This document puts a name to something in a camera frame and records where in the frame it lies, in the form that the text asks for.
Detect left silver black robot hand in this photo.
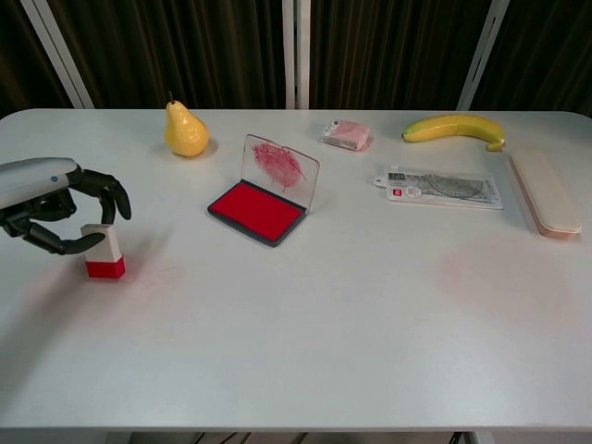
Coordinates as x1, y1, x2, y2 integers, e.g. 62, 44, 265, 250
0, 156, 133, 257

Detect small pink white object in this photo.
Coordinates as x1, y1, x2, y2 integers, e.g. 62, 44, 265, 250
79, 223, 128, 280

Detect yellow pear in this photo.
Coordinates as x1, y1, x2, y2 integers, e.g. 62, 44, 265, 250
165, 91, 211, 159

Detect dark pleated curtain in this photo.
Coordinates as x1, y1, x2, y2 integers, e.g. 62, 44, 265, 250
0, 0, 592, 122

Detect red ink pad clear lid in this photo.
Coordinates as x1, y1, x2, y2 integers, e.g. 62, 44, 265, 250
206, 133, 322, 249

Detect pink eraser in wrapper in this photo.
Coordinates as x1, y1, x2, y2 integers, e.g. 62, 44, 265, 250
319, 117, 375, 152

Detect ruler set in clear pack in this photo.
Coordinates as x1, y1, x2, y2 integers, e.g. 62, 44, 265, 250
372, 164, 505, 212

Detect yellow banana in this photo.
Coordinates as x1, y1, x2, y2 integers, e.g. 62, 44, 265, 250
401, 114, 507, 153

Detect beige pencil case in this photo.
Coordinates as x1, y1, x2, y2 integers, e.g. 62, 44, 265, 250
508, 147, 583, 241

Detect white metal frame post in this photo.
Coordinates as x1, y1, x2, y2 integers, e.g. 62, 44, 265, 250
20, 0, 96, 110
456, 0, 511, 113
281, 0, 312, 110

